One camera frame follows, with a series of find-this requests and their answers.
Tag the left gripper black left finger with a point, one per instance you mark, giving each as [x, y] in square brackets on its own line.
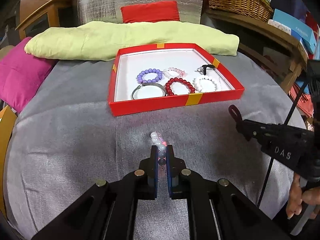
[152, 172]

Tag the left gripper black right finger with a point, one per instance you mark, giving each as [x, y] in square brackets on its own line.
[172, 172]

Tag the grey metal bangle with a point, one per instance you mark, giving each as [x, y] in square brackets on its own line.
[148, 90]

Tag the red white jewelry box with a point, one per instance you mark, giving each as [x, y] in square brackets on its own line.
[189, 73]

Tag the person right hand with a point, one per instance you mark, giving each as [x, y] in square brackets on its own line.
[296, 197]

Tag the grey bed cover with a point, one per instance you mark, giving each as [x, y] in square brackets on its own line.
[66, 138]

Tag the wooden shelf table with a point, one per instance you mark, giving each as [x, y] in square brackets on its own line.
[256, 35]

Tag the light blue cardboard box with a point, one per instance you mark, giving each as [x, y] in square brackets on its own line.
[304, 31]

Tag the light green folded blanket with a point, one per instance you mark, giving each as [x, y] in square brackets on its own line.
[100, 41]

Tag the small red cushion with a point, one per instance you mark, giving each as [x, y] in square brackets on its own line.
[151, 12]

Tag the magenta pillow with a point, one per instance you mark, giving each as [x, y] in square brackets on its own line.
[21, 76]

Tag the wicker basket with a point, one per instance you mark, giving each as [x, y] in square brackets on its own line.
[256, 9]

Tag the wooden cabinet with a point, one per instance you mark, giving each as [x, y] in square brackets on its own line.
[32, 10]

